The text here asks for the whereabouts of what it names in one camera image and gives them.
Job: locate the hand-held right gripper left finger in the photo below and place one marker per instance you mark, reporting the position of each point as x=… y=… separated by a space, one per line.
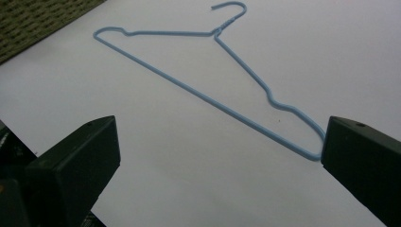
x=75 y=157

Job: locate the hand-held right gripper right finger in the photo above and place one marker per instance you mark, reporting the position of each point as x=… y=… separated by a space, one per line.
x=365 y=160

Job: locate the olive woven mat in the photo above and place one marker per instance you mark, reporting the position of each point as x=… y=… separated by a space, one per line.
x=34 y=22

